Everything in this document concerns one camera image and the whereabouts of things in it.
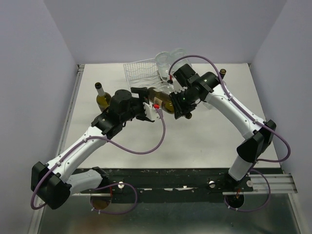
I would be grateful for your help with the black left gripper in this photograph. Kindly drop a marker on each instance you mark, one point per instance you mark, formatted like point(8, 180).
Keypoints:
point(142, 93)

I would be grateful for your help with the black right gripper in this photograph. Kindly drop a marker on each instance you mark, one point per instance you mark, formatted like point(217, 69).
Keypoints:
point(179, 109)

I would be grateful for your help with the green wine bottle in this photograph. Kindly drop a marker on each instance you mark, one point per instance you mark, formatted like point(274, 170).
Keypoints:
point(103, 98)

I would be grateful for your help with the dark wine bottle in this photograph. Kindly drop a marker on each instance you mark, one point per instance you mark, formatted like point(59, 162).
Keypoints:
point(161, 98)

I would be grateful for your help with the clear flask bottle black cap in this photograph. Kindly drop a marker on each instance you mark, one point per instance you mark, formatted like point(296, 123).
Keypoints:
point(206, 104)

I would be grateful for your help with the round clear bottle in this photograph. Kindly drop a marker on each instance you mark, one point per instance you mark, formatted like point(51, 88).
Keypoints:
point(175, 55)
point(163, 63)

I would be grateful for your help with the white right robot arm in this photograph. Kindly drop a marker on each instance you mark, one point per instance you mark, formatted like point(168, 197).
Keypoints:
point(256, 138)

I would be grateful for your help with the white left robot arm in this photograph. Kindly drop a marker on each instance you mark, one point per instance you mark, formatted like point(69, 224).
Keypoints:
point(49, 181)

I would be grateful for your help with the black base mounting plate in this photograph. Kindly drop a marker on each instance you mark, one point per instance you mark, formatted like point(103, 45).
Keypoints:
point(168, 185)

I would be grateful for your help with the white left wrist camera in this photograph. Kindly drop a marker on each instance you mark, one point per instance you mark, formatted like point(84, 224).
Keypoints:
point(150, 113)

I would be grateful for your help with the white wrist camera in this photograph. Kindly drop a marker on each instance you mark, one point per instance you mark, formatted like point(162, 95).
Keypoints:
point(150, 113)
point(174, 86)

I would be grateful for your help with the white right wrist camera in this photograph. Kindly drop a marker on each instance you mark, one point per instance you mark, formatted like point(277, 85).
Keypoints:
point(174, 86)

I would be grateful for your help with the white wire wine rack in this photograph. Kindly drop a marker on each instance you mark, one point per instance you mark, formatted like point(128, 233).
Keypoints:
point(144, 73)

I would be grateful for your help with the aluminium rail frame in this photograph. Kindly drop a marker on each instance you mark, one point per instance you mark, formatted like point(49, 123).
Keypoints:
point(91, 178)

